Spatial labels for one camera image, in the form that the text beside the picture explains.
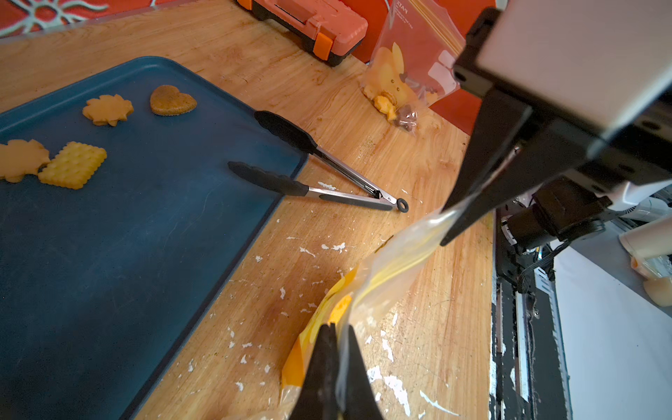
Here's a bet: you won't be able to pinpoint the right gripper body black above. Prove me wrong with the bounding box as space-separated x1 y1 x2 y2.
453 1 671 184

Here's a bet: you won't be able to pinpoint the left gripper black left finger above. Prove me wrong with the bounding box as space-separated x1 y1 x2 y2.
289 324 339 420

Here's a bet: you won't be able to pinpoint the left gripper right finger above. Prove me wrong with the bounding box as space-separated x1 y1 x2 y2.
342 325 383 420

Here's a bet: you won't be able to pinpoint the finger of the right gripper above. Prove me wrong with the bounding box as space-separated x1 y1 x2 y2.
440 122 593 246
444 87 533 209

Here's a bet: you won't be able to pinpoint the bag with cream bear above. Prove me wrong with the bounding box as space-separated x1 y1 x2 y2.
362 1 466 133

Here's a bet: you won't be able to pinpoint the clear bag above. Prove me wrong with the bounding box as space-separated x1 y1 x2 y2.
254 203 464 419

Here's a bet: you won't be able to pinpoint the black metal tongs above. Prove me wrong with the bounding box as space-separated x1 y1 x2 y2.
226 109 411 215

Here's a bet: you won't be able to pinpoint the dark blue tray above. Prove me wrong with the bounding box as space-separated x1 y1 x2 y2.
1 57 307 419

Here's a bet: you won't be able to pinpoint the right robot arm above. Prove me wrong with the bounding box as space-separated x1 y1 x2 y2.
443 1 671 290

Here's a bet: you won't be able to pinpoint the orange tool case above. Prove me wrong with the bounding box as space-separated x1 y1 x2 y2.
237 0 369 68

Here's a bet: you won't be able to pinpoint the waffle square cookie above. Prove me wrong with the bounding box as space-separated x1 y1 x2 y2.
38 142 108 190

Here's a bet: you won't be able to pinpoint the leaf shaped cookie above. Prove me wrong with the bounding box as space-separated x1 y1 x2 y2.
1 139 51 183

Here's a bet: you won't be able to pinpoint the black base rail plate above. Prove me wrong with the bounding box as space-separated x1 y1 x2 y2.
489 202 572 419

